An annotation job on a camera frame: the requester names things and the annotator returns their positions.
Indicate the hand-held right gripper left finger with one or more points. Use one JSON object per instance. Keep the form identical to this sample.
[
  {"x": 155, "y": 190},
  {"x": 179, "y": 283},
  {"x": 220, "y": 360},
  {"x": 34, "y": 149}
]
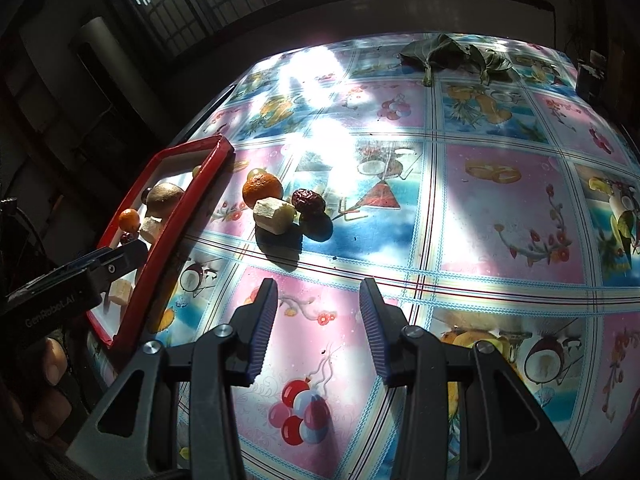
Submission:
[{"x": 263, "y": 330}]

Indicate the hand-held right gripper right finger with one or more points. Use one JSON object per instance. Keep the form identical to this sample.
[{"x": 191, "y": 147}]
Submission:
[{"x": 372, "y": 330}]

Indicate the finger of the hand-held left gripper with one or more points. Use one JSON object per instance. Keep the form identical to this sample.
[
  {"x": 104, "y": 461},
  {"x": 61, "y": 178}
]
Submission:
[
  {"x": 117, "y": 265},
  {"x": 75, "y": 266}
]

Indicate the pale sugarcane piece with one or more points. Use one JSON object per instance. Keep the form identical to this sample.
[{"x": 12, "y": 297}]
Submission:
[
  {"x": 272, "y": 215},
  {"x": 150, "y": 228},
  {"x": 120, "y": 292}
]

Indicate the red date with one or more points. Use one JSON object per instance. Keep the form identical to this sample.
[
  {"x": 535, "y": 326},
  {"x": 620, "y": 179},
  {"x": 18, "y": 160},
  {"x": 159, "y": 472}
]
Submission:
[
  {"x": 308, "y": 200},
  {"x": 127, "y": 237}
]

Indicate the small tangerine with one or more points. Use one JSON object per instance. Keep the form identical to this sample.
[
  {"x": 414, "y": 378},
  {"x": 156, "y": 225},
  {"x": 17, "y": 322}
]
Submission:
[{"x": 129, "y": 218}]

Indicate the red cardboard tray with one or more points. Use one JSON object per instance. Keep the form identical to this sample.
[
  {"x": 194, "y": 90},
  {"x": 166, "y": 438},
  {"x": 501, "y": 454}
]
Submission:
[{"x": 170, "y": 260}]

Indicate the dark plum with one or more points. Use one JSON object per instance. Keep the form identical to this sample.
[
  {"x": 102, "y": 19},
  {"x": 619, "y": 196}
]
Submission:
[{"x": 145, "y": 194}]

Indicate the brown kiwi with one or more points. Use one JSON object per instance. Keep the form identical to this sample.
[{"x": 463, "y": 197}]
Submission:
[{"x": 165, "y": 199}]

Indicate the green grape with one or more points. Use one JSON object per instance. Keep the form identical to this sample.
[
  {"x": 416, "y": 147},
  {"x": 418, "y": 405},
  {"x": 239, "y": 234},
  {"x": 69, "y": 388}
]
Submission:
[
  {"x": 197, "y": 170},
  {"x": 256, "y": 173}
]

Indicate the person's left hand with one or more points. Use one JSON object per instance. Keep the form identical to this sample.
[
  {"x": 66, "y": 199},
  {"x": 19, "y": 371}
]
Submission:
[{"x": 54, "y": 360}]

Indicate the orange tangerine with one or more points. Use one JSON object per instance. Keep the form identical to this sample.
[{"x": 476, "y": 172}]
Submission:
[{"x": 260, "y": 189}]

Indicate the fruit print tablecloth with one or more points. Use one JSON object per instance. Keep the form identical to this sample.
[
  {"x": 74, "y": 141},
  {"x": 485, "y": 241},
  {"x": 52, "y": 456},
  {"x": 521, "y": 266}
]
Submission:
[{"x": 500, "y": 210}]

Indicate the large green leaf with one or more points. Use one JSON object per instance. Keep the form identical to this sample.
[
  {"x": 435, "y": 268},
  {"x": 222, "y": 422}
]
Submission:
[{"x": 440, "y": 52}]

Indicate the small green leaf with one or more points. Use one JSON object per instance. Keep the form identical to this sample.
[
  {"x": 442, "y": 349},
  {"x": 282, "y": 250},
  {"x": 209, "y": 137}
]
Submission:
[{"x": 495, "y": 62}]

